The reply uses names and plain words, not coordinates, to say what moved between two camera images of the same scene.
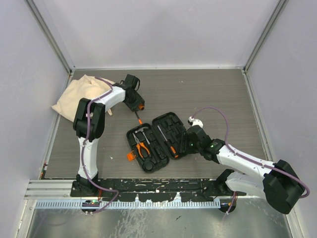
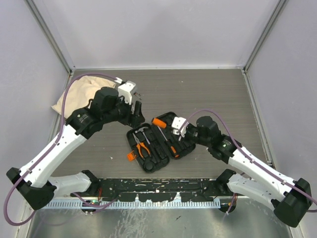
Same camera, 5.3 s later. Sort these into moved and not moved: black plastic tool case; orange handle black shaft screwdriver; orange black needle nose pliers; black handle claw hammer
Moved: orange handle black shaft screwdriver
Not moved: black plastic tool case; orange black needle nose pliers; black handle claw hammer
